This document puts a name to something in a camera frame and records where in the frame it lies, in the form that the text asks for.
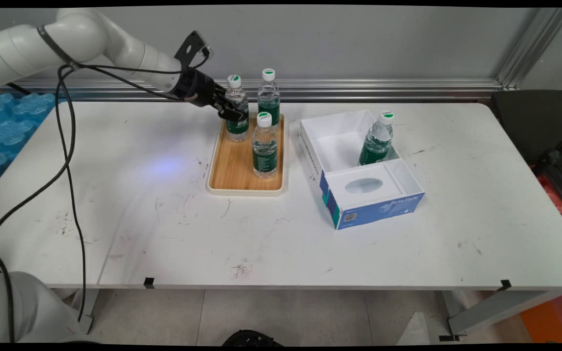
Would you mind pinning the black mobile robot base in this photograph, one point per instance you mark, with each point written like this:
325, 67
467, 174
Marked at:
251, 339

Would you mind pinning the wooden tray with cream rim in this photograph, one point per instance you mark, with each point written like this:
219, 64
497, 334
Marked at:
232, 165

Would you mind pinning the red bag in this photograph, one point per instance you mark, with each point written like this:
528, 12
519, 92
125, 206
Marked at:
556, 200

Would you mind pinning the slanted aluminium frame post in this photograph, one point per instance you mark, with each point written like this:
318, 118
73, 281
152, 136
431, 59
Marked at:
534, 46

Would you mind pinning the orange box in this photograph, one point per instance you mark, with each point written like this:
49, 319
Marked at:
554, 317

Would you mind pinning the grey slanted table leg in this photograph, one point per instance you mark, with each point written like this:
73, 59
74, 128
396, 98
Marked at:
495, 307

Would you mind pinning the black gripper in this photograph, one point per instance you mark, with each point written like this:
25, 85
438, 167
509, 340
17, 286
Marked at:
198, 87

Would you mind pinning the horizontal aluminium frame rail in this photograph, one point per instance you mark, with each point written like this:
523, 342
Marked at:
359, 90

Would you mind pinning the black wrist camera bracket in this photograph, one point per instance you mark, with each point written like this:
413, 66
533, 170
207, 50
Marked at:
195, 38

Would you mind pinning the water bottle green label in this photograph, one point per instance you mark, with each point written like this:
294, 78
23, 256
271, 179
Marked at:
236, 127
376, 144
268, 100
264, 156

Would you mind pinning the blue plastic bottle pack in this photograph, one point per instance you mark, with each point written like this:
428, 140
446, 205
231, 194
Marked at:
8, 131

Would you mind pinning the small black tape piece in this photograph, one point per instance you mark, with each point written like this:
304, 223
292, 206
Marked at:
149, 282
505, 285

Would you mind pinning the blue and white glove box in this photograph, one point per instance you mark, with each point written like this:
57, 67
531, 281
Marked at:
383, 209

